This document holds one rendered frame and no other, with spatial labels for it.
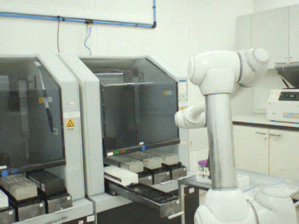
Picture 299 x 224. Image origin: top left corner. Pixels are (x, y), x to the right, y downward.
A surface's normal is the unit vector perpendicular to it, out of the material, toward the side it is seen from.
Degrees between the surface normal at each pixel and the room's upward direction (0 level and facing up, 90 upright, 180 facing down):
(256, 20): 90
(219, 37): 90
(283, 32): 90
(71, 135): 90
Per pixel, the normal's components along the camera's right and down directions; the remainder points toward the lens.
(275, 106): -0.82, 0.08
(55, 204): 0.60, 0.06
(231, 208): 0.06, -0.15
